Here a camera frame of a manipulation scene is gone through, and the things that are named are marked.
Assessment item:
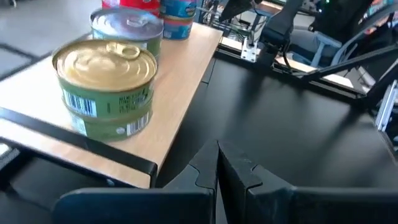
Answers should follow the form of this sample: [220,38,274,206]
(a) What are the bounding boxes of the wooden shelf black legs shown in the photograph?
[0,21,224,189]

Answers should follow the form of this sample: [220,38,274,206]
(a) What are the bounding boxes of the green label can silver lid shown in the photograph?
[89,7,165,62]

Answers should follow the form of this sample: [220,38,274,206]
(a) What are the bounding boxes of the red label seafood can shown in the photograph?
[101,0,162,17]

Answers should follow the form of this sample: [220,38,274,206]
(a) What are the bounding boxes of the black office chair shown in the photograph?
[312,0,376,43]

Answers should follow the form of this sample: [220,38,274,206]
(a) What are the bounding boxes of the grey metal table frame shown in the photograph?
[284,29,360,68]

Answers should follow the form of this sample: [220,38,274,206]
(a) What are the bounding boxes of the black table mat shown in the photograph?
[0,57,398,224]

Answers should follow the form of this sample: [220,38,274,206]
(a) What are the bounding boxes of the small silver corner bracket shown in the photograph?
[240,37,259,63]

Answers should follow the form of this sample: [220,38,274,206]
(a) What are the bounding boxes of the green label can gold lid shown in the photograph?
[52,39,159,119]
[68,105,154,143]

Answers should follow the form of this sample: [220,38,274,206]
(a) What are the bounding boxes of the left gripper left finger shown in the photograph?
[52,139,219,224]

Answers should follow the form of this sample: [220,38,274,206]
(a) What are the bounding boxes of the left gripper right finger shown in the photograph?
[217,139,398,224]

